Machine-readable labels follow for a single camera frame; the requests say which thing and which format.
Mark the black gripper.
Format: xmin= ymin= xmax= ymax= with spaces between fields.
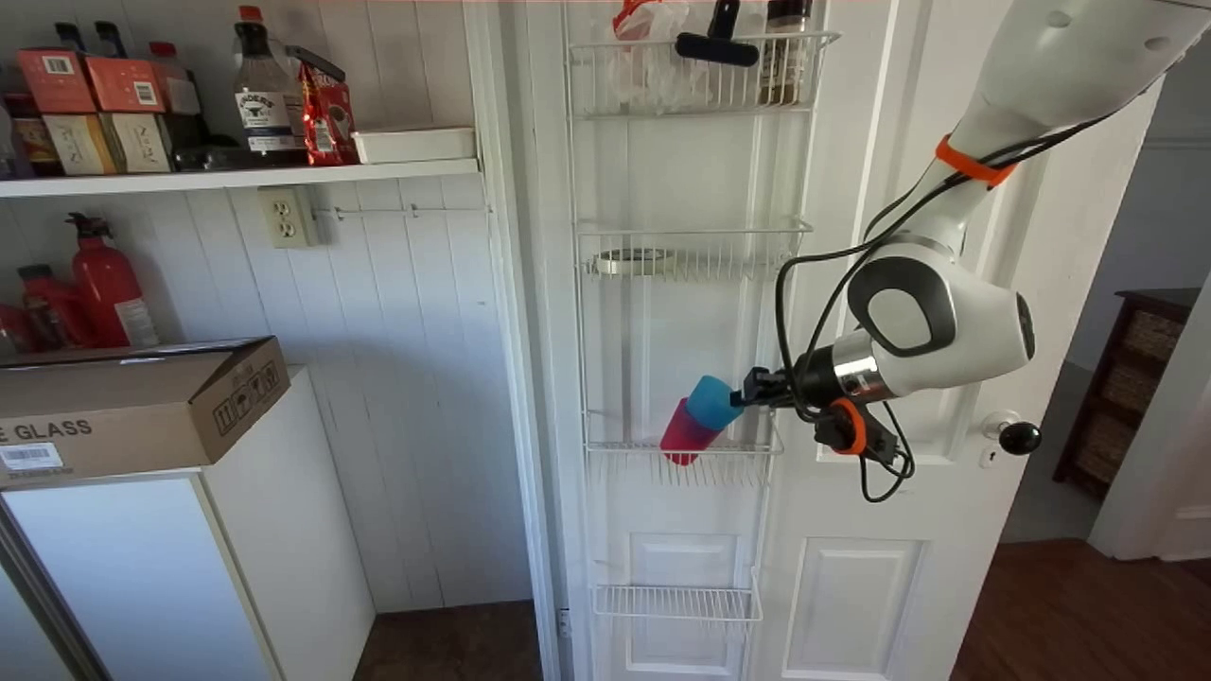
xmin=730 ymin=366 xmax=906 ymax=469

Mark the blue plastic cup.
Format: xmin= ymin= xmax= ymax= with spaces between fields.
xmin=684 ymin=375 xmax=742 ymax=430

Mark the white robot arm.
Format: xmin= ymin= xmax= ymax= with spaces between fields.
xmin=730 ymin=0 xmax=1211 ymax=472

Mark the pink plastic cup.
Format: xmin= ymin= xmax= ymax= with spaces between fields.
xmin=659 ymin=402 xmax=716 ymax=467

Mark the black door knob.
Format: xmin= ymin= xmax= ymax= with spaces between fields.
xmin=998 ymin=421 xmax=1041 ymax=458

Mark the dark wooden dresser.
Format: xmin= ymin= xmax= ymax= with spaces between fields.
xmin=1055 ymin=288 xmax=1198 ymax=498

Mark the red snack bag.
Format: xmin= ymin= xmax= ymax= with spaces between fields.
xmin=287 ymin=47 xmax=355 ymax=168

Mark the white cabinet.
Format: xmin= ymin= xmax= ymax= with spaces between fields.
xmin=5 ymin=372 xmax=376 ymax=681

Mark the clear liquor bottle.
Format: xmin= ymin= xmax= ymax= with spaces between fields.
xmin=236 ymin=5 xmax=304 ymax=158

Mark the cardboard box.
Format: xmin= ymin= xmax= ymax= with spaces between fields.
xmin=0 ymin=336 xmax=291 ymax=488

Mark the red fire extinguisher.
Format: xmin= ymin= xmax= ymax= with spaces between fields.
xmin=70 ymin=211 xmax=161 ymax=347

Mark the red box on shelf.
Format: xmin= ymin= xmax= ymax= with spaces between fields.
xmin=19 ymin=47 xmax=122 ymax=179

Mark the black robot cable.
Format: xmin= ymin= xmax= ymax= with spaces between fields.
xmin=767 ymin=110 xmax=1102 ymax=508

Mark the white wire door rack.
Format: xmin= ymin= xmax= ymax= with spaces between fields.
xmin=569 ymin=0 xmax=832 ymax=681

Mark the white wall shelf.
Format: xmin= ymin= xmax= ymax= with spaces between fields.
xmin=0 ymin=158 xmax=481 ymax=199

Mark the wall power outlet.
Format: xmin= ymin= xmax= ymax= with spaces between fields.
xmin=260 ymin=189 xmax=322 ymax=251

